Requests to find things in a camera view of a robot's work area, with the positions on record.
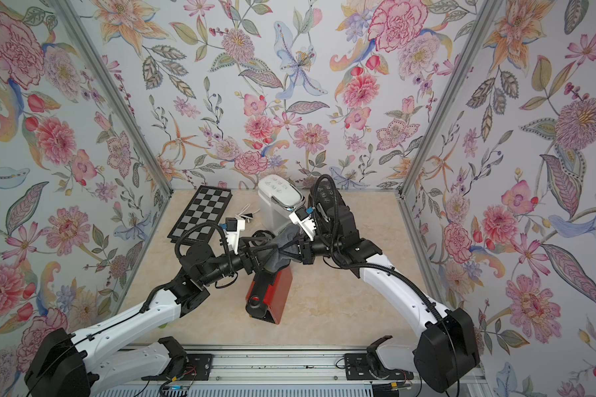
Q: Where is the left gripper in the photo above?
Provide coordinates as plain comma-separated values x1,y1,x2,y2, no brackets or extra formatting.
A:
199,240,276,287

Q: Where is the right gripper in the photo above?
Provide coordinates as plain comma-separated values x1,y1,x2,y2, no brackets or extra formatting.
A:
281,232,346,268

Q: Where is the grey cleaning cloth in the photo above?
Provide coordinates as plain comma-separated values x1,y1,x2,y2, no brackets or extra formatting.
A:
259,225,302,273

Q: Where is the red coffee machine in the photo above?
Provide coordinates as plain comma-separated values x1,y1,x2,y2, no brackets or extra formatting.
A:
245,267,293,325

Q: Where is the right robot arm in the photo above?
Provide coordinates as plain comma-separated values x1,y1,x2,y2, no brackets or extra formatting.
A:
289,205,480,393

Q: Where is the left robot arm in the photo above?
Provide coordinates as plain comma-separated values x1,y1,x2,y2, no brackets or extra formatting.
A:
25,243,263,396

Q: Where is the black coffee machine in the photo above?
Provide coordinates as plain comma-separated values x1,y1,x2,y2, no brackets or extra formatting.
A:
308,175,345,219

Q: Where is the white coffee machine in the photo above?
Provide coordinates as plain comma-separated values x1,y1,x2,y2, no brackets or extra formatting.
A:
258,175,305,234

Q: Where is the black white chessboard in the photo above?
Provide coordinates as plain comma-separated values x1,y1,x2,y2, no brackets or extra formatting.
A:
167,185,233,243

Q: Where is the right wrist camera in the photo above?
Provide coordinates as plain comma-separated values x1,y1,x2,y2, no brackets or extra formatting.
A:
289,206,316,241

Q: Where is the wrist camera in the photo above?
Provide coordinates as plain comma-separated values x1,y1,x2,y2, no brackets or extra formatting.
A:
223,218,246,254
289,206,316,241

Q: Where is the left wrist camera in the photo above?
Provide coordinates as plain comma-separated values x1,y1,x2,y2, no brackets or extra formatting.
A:
223,218,246,254

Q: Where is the white cable bundle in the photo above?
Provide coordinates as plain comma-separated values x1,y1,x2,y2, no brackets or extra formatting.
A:
227,202,260,228

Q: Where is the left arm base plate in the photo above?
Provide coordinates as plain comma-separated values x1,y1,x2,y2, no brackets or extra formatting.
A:
141,353,214,382

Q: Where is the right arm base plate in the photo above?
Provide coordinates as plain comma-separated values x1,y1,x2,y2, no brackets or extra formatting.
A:
342,353,415,381

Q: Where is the aluminium rail frame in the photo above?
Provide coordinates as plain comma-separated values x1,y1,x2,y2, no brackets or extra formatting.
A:
59,344,483,397

